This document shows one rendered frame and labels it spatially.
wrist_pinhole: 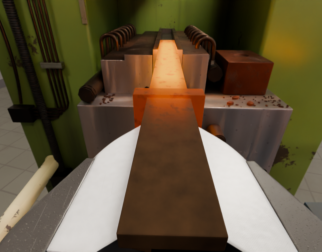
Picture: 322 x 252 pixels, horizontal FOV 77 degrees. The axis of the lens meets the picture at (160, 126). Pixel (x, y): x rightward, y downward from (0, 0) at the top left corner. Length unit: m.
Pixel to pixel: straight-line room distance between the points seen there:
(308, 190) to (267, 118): 1.38
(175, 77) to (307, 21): 0.46
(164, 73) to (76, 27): 0.39
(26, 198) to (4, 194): 1.08
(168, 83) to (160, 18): 0.70
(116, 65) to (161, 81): 0.24
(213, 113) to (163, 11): 0.57
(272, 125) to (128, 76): 0.28
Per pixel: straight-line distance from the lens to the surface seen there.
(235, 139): 0.41
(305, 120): 0.72
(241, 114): 0.38
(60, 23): 0.58
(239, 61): 0.42
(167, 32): 0.78
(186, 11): 0.86
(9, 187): 1.77
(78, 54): 0.57
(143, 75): 0.40
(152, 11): 0.86
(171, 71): 0.20
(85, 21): 0.55
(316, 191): 1.78
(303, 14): 0.60
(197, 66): 0.40
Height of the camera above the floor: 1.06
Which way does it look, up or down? 30 degrees down
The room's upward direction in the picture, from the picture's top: 1 degrees clockwise
